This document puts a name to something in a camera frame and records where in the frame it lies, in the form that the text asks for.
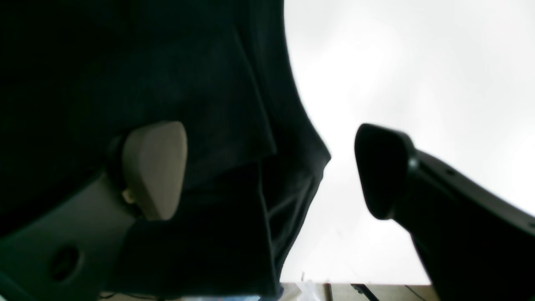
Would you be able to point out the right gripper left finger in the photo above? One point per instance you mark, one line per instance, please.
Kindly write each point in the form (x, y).
(64, 246)

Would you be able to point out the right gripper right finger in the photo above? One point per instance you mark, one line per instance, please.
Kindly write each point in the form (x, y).
(473, 245)

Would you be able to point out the black t-shirt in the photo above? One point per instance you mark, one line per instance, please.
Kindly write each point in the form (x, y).
(76, 74)

